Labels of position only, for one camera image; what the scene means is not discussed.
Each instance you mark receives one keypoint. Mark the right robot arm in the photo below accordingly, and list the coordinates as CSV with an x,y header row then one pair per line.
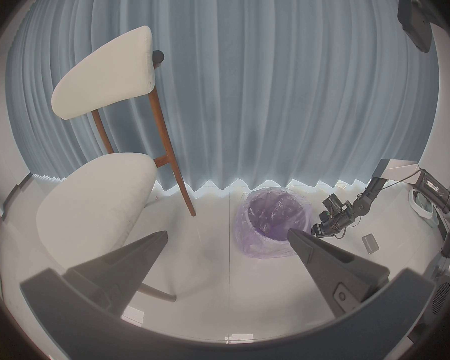
x,y
397,169

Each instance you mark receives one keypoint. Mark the purple plastic bag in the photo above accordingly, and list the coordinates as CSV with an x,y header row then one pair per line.
x,y
247,246

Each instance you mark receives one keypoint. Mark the pale blue-white curtain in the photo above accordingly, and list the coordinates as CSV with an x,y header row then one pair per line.
x,y
247,88

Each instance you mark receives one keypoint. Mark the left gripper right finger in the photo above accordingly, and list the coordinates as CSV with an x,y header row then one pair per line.
x,y
333,268

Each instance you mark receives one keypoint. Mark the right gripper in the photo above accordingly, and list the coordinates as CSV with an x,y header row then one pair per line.
x,y
324,229

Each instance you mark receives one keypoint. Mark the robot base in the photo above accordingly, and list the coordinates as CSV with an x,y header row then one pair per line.
x,y
444,294

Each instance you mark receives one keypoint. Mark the white trash bin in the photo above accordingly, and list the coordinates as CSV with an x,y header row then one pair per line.
x,y
430,219
277,219

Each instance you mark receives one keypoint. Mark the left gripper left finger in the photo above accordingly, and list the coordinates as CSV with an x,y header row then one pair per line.
x,y
123,268

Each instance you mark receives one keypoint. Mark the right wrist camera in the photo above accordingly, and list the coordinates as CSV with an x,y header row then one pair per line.
x,y
332,203

